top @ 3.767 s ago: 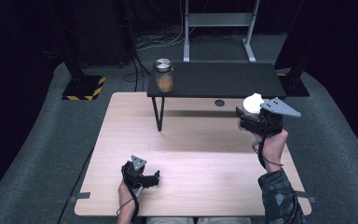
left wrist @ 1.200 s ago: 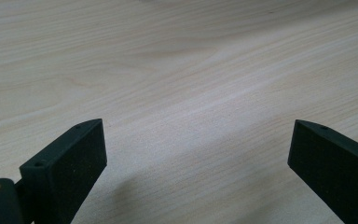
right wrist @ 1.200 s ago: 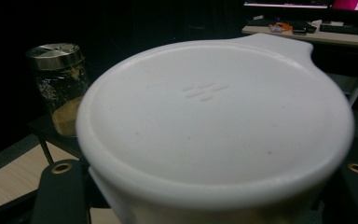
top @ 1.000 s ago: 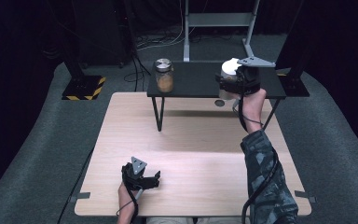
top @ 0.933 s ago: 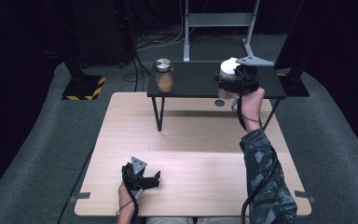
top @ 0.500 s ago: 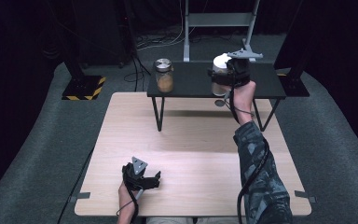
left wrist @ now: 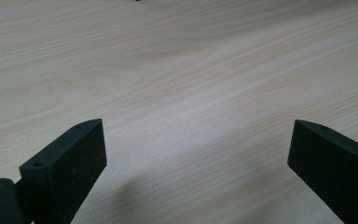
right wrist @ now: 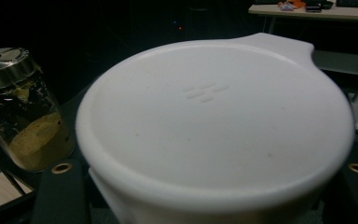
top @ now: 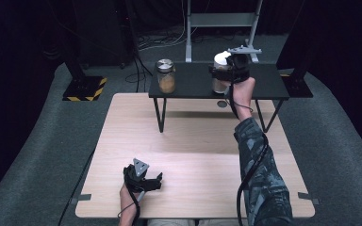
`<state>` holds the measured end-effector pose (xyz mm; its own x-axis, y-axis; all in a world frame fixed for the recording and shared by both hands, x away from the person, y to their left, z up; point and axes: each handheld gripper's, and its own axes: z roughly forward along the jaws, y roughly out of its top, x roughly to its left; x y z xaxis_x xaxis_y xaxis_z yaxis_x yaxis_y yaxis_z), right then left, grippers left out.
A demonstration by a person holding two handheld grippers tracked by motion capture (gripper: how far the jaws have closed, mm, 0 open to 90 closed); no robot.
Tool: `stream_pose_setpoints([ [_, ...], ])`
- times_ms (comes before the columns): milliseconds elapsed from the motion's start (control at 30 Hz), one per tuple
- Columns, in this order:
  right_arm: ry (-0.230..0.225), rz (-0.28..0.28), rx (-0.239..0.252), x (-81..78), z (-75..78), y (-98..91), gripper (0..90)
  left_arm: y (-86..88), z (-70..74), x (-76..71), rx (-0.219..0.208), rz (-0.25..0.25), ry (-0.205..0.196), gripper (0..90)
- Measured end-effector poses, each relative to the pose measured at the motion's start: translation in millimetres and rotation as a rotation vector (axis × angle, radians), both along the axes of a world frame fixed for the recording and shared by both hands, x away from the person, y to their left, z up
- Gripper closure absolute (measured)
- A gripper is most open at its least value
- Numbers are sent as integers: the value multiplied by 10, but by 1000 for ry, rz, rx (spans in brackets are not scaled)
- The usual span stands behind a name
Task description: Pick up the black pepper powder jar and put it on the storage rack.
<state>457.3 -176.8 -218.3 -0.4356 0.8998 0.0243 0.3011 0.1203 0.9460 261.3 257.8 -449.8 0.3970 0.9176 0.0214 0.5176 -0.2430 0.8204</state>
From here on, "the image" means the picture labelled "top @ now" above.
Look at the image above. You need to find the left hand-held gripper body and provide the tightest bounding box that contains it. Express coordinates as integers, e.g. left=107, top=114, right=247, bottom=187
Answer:
left=123, top=157, right=158, bottom=193

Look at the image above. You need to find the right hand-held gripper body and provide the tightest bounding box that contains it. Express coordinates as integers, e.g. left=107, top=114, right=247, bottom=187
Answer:
left=221, top=45, right=263, bottom=85

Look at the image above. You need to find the white-lidded glass jar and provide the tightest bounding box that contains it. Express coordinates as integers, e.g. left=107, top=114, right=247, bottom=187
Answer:
left=212, top=50, right=234, bottom=94

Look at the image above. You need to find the black shelf with metal legs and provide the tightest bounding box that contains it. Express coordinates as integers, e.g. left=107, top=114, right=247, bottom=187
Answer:
left=148, top=61, right=290, bottom=134

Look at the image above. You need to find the glass jar with brown powder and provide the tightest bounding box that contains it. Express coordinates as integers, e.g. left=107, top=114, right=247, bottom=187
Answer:
left=156, top=58, right=177, bottom=95

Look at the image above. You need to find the person's left hand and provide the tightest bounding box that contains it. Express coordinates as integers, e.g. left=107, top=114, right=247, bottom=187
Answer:
left=119, top=183, right=146, bottom=209

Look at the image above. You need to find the person's right hand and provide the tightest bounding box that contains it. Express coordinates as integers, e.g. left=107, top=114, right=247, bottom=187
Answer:
left=221, top=76, right=256, bottom=122

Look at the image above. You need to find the black stand base striped edge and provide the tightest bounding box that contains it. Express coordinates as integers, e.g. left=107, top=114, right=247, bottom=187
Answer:
left=61, top=40, right=108, bottom=103

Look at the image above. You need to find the left hand-held gripper black cable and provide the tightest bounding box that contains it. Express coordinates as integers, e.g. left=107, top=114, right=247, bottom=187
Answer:
left=116, top=175, right=146, bottom=226

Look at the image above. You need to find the hand-held gripper black cable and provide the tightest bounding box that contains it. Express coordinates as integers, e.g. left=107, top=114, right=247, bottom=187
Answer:
left=227, top=83, right=270, bottom=226
left=116, top=175, right=146, bottom=226

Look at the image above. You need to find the grey metal stand frame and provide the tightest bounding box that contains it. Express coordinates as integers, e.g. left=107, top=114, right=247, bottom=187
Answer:
left=185, top=0, right=264, bottom=64

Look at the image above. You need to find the grey table bracket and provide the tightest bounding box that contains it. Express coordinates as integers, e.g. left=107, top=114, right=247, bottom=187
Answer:
left=297, top=191, right=321, bottom=206
left=70, top=193, right=93, bottom=205

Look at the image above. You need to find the black floor cable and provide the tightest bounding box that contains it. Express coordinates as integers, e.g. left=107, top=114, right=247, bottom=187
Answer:
left=58, top=150, right=96, bottom=226

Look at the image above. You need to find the bundle of floor cables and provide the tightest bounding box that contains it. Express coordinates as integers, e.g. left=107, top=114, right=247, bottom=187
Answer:
left=136, top=24, right=200, bottom=52

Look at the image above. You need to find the right hand-held gripper black cable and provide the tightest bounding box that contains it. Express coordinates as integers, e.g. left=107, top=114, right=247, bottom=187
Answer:
left=227, top=83, right=270, bottom=226

